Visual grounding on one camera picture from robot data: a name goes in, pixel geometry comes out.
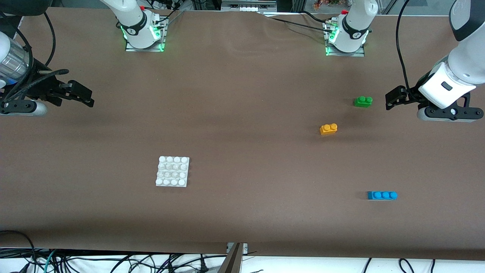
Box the white studded base plate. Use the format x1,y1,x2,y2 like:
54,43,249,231
155,156,190,188

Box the blue three-stud block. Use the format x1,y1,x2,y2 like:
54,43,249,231
367,191,398,201

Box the brown table cover sheet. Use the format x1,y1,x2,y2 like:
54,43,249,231
0,7,485,261

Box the dark metal profile bar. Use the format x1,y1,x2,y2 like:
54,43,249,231
217,243,244,273

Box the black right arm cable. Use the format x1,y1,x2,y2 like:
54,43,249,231
0,11,70,103

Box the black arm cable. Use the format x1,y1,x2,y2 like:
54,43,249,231
0,11,70,103
396,0,419,95

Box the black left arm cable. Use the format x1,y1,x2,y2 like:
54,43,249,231
396,0,419,95

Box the black base connector cables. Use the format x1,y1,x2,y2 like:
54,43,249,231
153,6,186,29

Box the short black table cable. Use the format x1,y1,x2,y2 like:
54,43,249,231
298,11,328,22

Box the long black table cable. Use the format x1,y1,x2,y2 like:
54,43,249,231
270,17,331,31

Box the black looped floor cable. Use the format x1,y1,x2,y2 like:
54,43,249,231
0,230,37,273

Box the teal cable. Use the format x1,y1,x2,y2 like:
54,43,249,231
42,249,59,273

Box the grey aluminium frame rail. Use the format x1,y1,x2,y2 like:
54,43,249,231
221,0,279,13

